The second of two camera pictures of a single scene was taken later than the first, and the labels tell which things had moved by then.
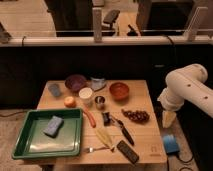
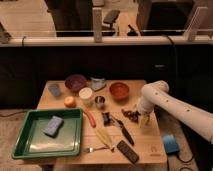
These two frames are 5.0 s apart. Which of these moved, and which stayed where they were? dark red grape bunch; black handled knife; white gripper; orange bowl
Moved: white gripper
Stayed: orange bowl; black handled knife; dark red grape bunch
